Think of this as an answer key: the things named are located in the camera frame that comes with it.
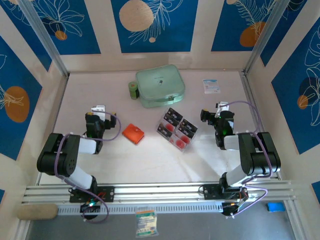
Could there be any mint green zip pouch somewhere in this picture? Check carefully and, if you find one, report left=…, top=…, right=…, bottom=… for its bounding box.
left=135, top=64, right=186, bottom=110

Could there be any aluminium frame post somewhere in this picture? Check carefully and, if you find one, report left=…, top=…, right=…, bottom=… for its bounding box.
left=17, top=0, right=70, bottom=78
left=242, top=0, right=296, bottom=76

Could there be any aluminium mounting rail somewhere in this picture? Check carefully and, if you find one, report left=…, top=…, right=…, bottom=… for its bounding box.
left=21, top=179, right=297, bottom=205

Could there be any blue sponge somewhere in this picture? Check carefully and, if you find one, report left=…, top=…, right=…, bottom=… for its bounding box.
left=266, top=201, right=286, bottom=213

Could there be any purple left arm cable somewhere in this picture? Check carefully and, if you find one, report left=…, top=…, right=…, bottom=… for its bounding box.
left=53, top=111, right=123, bottom=224

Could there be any orange card holder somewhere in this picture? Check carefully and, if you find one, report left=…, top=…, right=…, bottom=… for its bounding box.
left=121, top=123, right=146, bottom=145

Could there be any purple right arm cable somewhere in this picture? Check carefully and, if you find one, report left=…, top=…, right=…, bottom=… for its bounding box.
left=226, top=100, right=273, bottom=218

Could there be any slotted grey cable duct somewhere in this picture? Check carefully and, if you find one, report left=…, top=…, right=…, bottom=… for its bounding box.
left=57, top=202, right=224, bottom=215

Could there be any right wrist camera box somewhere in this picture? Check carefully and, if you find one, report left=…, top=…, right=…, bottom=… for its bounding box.
left=216, top=101, right=230, bottom=113

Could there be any green cylinder roll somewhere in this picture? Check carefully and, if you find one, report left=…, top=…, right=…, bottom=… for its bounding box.
left=128, top=80, right=140, bottom=100

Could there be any aluminium side rail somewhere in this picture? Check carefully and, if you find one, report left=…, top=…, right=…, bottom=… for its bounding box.
left=239, top=71, right=282, bottom=181
left=36, top=74, right=70, bottom=186

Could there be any black VIP credit card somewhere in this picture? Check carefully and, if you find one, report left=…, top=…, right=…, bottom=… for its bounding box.
left=156, top=123, right=173, bottom=139
left=166, top=107, right=185, bottom=120
left=180, top=118, right=199, bottom=133
left=161, top=113, right=180, bottom=126
left=175, top=124, right=194, bottom=138

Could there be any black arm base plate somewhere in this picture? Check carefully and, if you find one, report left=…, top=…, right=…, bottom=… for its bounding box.
left=69, top=185, right=116, bottom=203
left=202, top=183, right=249, bottom=201

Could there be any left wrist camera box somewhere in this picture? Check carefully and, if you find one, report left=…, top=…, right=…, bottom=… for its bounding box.
left=90, top=104, right=107, bottom=120

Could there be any beige foam pad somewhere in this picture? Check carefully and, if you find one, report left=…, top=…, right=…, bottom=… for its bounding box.
left=16, top=203, right=59, bottom=221

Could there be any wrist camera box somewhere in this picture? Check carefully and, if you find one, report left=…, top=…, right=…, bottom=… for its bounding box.
left=90, top=104, right=107, bottom=120
left=216, top=101, right=230, bottom=113

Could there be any clear packet green label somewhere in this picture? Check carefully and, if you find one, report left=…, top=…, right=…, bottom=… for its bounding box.
left=135, top=209, right=158, bottom=238

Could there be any black electronics module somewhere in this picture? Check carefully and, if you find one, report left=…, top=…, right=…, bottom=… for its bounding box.
left=79, top=201, right=101, bottom=221
left=221, top=201, right=241, bottom=217

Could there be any blue white packet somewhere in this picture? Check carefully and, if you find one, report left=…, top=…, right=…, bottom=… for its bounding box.
left=202, top=78, right=221, bottom=95

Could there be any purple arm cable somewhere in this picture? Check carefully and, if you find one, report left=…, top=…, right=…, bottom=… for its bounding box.
left=226, top=100, right=273, bottom=218
left=53, top=111, right=123, bottom=224

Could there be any white card red circle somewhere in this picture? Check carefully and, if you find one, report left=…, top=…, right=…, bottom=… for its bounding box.
left=169, top=136, right=188, bottom=154
left=172, top=131, right=190, bottom=145
left=159, top=119, right=176, bottom=133

